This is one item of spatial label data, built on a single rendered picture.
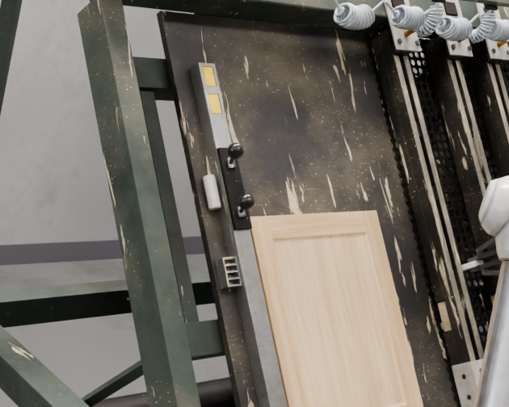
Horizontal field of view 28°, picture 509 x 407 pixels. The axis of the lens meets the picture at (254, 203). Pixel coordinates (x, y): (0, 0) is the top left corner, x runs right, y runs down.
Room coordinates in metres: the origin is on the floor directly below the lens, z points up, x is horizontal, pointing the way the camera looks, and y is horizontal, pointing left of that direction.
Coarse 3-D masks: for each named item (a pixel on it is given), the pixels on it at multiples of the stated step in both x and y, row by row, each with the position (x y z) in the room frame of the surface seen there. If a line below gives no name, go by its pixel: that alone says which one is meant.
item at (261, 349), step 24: (192, 72) 2.45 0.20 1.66; (216, 72) 2.46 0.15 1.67; (216, 120) 2.38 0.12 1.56; (216, 144) 2.35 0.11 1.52; (216, 168) 2.33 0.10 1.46; (240, 240) 2.26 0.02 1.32; (240, 264) 2.22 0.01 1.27; (240, 288) 2.21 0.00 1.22; (240, 312) 2.20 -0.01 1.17; (264, 312) 2.20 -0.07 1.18; (264, 336) 2.17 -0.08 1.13; (264, 360) 2.13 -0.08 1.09; (264, 384) 2.11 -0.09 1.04
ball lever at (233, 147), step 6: (234, 144) 2.24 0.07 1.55; (240, 144) 2.25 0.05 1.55; (228, 150) 2.24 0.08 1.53; (234, 150) 2.23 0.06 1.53; (240, 150) 2.23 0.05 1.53; (234, 156) 2.23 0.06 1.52; (240, 156) 2.23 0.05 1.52; (228, 162) 2.33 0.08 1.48; (234, 162) 2.33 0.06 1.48; (234, 168) 2.33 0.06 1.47
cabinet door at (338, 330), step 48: (288, 240) 2.38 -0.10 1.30; (336, 240) 2.48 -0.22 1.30; (288, 288) 2.31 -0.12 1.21; (336, 288) 2.40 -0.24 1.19; (384, 288) 2.50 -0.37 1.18; (288, 336) 2.24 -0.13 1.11; (336, 336) 2.33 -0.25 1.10; (384, 336) 2.43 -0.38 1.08; (288, 384) 2.17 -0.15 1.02; (336, 384) 2.26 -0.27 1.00; (384, 384) 2.35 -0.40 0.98
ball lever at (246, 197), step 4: (240, 196) 2.19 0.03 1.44; (244, 196) 2.18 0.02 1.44; (248, 196) 2.18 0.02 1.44; (252, 196) 2.19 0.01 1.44; (240, 200) 2.18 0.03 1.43; (244, 200) 2.18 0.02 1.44; (248, 200) 2.18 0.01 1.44; (252, 200) 2.18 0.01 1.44; (240, 204) 2.18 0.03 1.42; (244, 204) 2.18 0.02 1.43; (248, 204) 2.18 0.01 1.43; (252, 204) 2.18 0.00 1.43; (240, 208) 2.26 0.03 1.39; (244, 208) 2.18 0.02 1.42; (248, 208) 2.18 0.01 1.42; (240, 212) 2.27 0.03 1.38; (244, 212) 2.28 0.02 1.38; (240, 216) 2.27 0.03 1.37; (244, 216) 2.28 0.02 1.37
